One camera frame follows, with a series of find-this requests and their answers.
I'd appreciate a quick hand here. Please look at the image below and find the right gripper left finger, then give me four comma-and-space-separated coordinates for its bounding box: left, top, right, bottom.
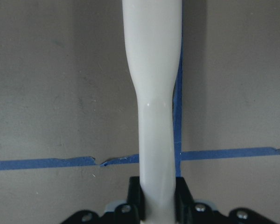
62, 176, 145, 224

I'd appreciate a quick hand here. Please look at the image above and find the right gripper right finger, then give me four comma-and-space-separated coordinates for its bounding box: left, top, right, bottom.
175, 177, 275, 224

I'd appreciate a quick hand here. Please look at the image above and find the beige hand brush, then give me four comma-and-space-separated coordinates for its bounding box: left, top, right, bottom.
122, 0, 182, 224

